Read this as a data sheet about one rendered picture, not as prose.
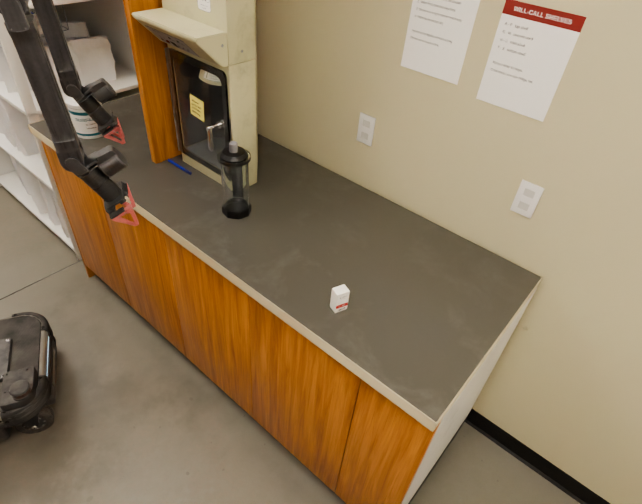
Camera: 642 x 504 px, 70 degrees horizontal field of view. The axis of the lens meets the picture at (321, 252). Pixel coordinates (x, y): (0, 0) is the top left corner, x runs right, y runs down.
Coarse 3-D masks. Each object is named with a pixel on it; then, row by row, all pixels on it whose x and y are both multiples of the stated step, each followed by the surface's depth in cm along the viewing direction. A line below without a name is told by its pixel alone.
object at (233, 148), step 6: (234, 144) 147; (222, 150) 149; (228, 150) 150; (234, 150) 148; (240, 150) 150; (222, 156) 148; (228, 156) 147; (234, 156) 147; (240, 156) 148; (246, 156) 150
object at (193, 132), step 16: (176, 64) 159; (192, 64) 153; (176, 80) 163; (192, 80) 157; (208, 80) 151; (224, 80) 146; (176, 96) 168; (208, 96) 155; (224, 96) 149; (208, 112) 159; (224, 112) 153; (192, 128) 170; (224, 128) 157; (192, 144) 176; (224, 144) 162; (208, 160) 173
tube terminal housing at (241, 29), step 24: (168, 0) 148; (192, 0) 140; (216, 0) 134; (240, 0) 135; (216, 24) 138; (240, 24) 139; (240, 48) 143; (240, 72) 148; (240, 96) 153; (240, 120) 158; (240, 144) 163
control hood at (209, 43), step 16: (144, 16) 142; (160, 16) 143; (176, 16) 145; (176, 32) 134; (192, 32) 134; (208, 32) 135; (224, 32) 136; (192, 48) 140; (208, 48) 134; (224, 48) 139; (224, 64) 141
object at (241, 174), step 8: (248, 152) 153; (224, 160) 148; (224, 168) 150; (232, 168) 149; (240, 168) 149; (248, 168) 154; (224, 176) 152; (232, 176) 151; (240, 176) 151; (248, 176) 155; (224, 184) 154; (232, 184) 153; (240, 184) 153; (248, 184) 157; (224, 192) 156; (232, 192) 155; (240, 192) 155; (248, 192) 159; (224, 200) 159; (232, 200) 157; (240, 200) 157; (248, 200) 161; (232, 208) 159; (240, 208) 159
